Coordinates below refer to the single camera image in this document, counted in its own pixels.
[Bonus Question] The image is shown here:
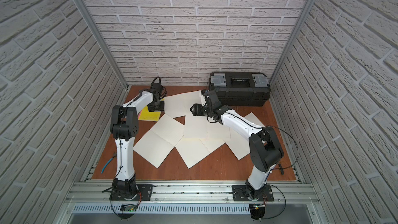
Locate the black screwdriver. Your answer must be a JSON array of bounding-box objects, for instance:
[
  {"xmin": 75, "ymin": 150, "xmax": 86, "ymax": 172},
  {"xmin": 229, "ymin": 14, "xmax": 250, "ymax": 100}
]
[{"xmin": 278, "ymin": 163, "xmax": 285, "ymax": 175}]

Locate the white ventilation grille strip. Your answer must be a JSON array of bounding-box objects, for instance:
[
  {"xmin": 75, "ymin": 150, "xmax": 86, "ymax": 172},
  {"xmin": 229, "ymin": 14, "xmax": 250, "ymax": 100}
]
[{"xmin": 72, "ymin": 204, "xmax": 308, "ymax": 215}]

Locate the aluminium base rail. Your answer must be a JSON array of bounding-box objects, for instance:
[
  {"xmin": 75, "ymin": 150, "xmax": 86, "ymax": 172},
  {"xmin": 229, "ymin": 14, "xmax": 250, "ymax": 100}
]
[{"xmin": 65, "ymin": 179, "xmax": 320, "ymax": 204}]

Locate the black plastic toolbox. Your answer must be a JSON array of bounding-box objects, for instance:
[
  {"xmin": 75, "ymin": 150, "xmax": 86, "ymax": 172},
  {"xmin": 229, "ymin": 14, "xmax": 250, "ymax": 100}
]
[{"xmin": 207, "ymin": 72, "xmax": 271, "ymax": 107}]

